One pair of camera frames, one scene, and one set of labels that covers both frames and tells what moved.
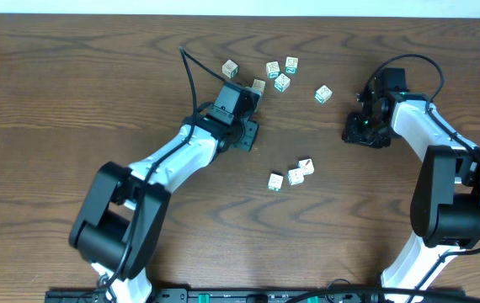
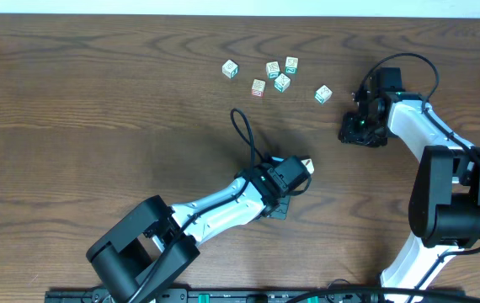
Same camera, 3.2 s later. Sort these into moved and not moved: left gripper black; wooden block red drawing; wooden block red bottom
Moved: left gripper black
Not moved: wooden block red drawing; wooden block red bottom
